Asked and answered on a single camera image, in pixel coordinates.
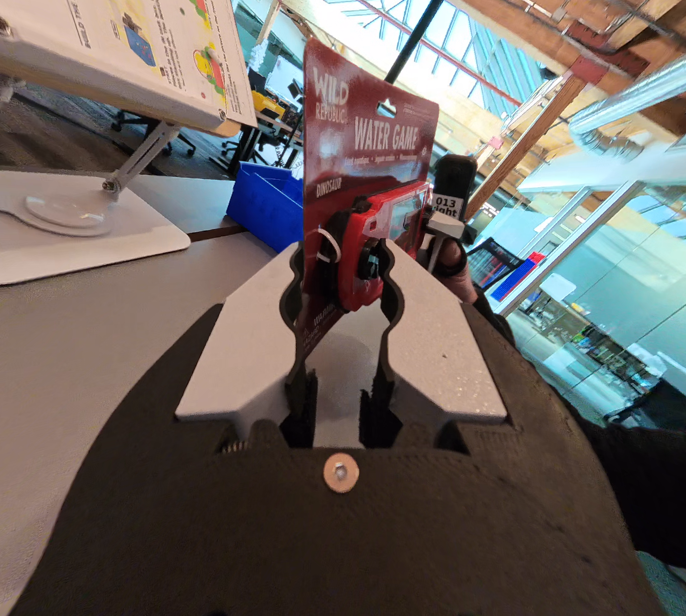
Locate blue plastic bin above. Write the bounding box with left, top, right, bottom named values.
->
left=226, top=162, right=306, bottom=253

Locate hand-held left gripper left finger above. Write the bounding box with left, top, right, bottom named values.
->
left=176, top=242, right=318, bottom=441

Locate red water game toy package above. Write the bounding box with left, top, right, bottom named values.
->
left=297, top=37, right=441, bottom=367

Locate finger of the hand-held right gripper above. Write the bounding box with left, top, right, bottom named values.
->
left=426, top=211, right=465, bottom=272

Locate black pole with round disc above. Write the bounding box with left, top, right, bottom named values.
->
left=383, top=0, right=522, bottom=86

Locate person's right hand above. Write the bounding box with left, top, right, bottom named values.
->
left=445, top=254, right=479, bottom=305

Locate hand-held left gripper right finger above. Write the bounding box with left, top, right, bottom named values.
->
left=360, top=240, right=509, bottom=439

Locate silver ventilation duct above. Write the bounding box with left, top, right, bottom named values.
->
left=568, top=58, right=686, bottom=148

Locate black office chair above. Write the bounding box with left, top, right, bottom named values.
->
left=221, top=124, right=255, bottom=168
left=113, top=109, right=196, bottom=157

